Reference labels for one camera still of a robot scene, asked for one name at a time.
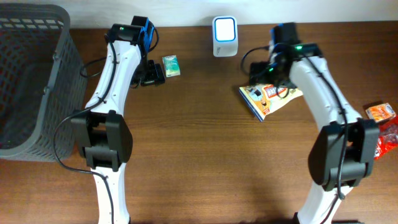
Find green tissue pack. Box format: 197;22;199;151
162;55;181;78

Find cream bee snack bag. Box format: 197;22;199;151
239;84;303;122

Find orange juice carton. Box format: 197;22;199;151
365;103;396;123

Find red snack bag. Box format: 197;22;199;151
374;117;397;160

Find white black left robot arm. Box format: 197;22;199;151
71;16;165;223

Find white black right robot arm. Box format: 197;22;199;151
248;22;379;223

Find white barcode scanner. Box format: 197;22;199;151
211;16;238;57

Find grey plastic mesh basket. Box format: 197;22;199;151
1;3;87;162

